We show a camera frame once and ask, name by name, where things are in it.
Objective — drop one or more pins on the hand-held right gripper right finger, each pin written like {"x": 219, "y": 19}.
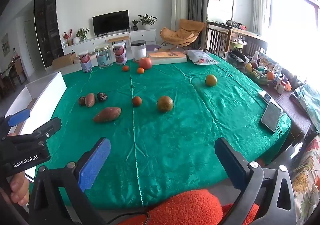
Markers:
{"x": 230, "y": 160}

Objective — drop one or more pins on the small potted plant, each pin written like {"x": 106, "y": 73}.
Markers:
{"x": 135, "y": 25}

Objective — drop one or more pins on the large sweet potato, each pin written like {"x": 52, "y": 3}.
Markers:
{"x": 107, "y": 114}

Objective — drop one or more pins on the clear jar gold lid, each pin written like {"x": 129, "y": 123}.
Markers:
{"x": 103, "y": 56}

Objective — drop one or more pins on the brown coffee table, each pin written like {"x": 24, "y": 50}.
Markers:
{"x": 290, "y": 107}

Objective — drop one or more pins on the basket of produce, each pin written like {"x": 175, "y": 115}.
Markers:
{"x": 257, "y": 74}

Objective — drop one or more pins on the green plastic stool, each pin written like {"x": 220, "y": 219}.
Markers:
{"x": 236, "y": 45}

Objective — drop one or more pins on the person's left hand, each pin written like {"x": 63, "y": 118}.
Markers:
{"x": 20, "y": 187}

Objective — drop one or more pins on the white curtain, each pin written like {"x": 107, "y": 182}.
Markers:
{"x": 261, "y": 5}

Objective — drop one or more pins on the white TV cabinet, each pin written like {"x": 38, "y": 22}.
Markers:
{"x": 95, "y": 41}

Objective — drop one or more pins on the wooden dining chair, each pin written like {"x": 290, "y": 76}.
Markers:
{"x": 17, "y": 70}

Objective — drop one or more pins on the black bag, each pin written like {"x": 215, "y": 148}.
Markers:
{"x": 235, "y": 56}

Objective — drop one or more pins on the covered standing air conditioner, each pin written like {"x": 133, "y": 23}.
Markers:
{"x": 180, "y": 2}

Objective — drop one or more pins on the floral sofa cover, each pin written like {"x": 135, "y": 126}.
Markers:
{"x": 307, "y": 177}

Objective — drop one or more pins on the flat orange box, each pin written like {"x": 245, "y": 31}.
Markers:
{"x": 168, "y": 57}

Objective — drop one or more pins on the dark wrinkled passion fruit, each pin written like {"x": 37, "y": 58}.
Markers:
{"x": 81, "y": 101}
{"x": 102, "y": 96}

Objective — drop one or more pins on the tin can red label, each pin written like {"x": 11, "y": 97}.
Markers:
{"x": 120, "y": 54}
{"x": 85, "y": 62}

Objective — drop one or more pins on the large potted plant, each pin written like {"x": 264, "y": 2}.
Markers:
{"x": 147, "y": 20}

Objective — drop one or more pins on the smartphone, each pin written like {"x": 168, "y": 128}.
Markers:
{"x": 271, "y": 116}

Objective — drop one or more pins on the small sweet potato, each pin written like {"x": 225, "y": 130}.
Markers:
{"x": 90, "y": 100}

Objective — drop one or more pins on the wooden stool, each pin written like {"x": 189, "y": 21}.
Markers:
{"x": 118, "y": 38}

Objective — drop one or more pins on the white plastic bag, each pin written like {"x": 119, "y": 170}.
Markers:
{"x": 201, "y": 57}

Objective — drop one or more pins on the red apple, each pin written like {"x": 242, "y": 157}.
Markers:
{"x": 145, "y": 63}

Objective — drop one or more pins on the round white vase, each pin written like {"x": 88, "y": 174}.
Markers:
{"x": 76, "y": 40}

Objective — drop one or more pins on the light blue floral cloth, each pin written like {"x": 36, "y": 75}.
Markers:
{"x": 308, "y": 100}

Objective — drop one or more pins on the orange lounge chair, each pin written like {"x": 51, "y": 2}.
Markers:
{"x": 185, "y": 32}

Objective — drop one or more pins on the small tangerine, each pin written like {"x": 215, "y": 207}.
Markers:
{"x": 125, "y": 68}
{"x": 136, "y": 101}
{"x": 140, "y": 71}

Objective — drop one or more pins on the red flowers in vase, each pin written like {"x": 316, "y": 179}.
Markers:
{"x": 67, "y": 36}

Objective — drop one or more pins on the green tablecloth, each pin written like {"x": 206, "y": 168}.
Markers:
{"x": 175, "y": 140}

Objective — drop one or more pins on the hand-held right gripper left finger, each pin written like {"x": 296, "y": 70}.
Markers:
{"x": 95, "y": 162}

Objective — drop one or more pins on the black display cabinet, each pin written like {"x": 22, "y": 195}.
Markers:
{"x": 47, "y": 25}

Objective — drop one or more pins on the clear jar black lid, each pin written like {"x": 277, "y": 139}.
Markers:
{"x": 138, "y": 50}

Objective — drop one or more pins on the brown cardboard box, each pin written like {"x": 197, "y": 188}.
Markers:
{"x": 63, "y": 60}

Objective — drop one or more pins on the small white device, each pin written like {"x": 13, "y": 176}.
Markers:
{"x": 265, "y": 95}

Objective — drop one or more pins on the framed wall picture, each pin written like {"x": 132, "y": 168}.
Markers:
{"x": 5, "y": 44}

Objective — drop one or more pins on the orange fuzzy clothing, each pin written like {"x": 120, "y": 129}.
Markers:
{"x": 187, "y": 207}

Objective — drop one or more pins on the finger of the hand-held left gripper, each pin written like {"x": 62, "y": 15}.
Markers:
{"x": 47, "y": 127}
{"x": 18, "y": 117}

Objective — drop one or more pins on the television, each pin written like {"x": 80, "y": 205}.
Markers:
{"x": 110, "y": 22}

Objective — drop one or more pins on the bushy potted plant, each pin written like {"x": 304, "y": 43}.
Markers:
{"x": 82, "y": 33}

